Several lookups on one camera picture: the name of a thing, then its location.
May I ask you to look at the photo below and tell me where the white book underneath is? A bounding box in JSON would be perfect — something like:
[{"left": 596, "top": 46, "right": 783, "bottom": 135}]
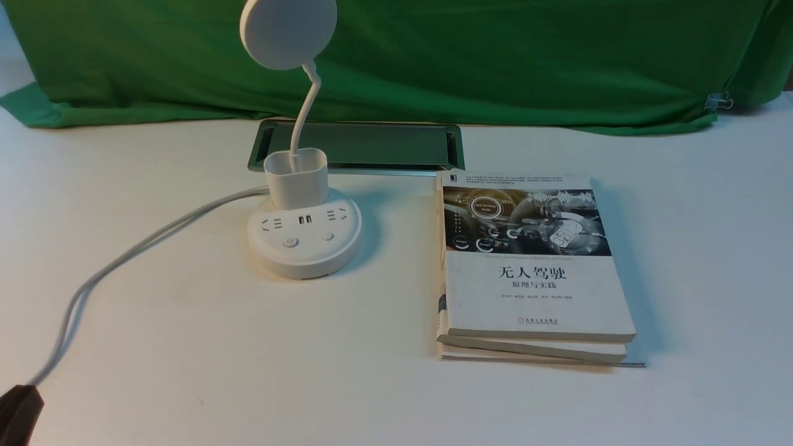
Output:
[{"left": 436, "top": 283, "right": 647, "bottom": 368}]

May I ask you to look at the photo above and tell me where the white self-driving book on top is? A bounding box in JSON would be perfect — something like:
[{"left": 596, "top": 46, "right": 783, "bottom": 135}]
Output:
[{"left": 436, "top": 170, "right": 636, "bottom": 343}]

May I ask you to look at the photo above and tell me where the metal desk cable tray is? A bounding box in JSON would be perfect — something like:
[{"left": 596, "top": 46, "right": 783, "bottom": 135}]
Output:
[{"left": 248, "top": 120, "right": 465, "bottom": 177}]

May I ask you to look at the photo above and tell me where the white desk lamp with sockets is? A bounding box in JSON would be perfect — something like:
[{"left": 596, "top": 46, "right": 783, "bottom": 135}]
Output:
[{"left": 240, "top": 1, "right": 362, "bottom": 280}]

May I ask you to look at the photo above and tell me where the green backdrop cloth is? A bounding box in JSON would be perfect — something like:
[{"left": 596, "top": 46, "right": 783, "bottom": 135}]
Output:
[{"left": 2, "top": 1, "right": 792, "bottom": 136}]

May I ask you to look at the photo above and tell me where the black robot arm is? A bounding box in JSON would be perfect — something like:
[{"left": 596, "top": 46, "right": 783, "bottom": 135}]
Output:
[{"left": 1, "top": 385, "right": 43, "bottom": 446}]

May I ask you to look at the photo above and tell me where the white lamp power cable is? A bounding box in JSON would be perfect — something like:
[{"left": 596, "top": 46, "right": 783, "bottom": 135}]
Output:
[{"left": 27, "top": 186, "right": 272, "bottom": 387}]

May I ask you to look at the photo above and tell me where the silver binder clip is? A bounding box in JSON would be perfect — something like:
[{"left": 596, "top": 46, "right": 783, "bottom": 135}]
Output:
[{"left": 703, "top": 92, "right": 734, "bottom": 114}]

